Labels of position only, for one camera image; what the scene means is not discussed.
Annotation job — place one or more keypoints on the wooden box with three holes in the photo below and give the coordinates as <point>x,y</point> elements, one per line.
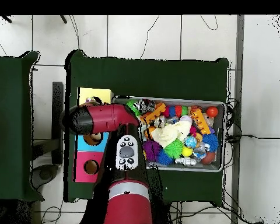
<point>84,172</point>

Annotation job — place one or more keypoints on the green fuzzy ball with eyes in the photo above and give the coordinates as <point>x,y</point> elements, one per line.
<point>133,106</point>

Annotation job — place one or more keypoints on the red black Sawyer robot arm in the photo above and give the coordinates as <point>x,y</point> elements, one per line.
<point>107,117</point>

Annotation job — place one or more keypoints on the black upright panel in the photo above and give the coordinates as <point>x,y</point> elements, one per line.
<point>57,98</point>

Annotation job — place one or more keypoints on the shallow mesh bin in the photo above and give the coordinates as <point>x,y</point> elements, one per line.
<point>200,168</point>

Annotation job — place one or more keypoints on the dark green table cloth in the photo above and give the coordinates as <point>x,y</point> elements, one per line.
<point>142,77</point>
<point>9,116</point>

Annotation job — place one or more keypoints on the orange toy brick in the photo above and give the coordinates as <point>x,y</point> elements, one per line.
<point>200,122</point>
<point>154,113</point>

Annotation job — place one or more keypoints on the cream waffle cloth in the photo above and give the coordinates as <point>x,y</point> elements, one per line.
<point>170,134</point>

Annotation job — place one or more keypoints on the grey round stand base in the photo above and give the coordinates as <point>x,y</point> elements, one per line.
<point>45,175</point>

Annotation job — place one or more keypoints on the colourful patterned cloth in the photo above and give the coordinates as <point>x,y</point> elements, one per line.
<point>91,100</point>

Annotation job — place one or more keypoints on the crushed black red can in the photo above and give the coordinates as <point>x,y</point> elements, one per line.
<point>145,105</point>

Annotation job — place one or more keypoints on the blue globe ball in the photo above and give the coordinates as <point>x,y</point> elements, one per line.
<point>190,141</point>

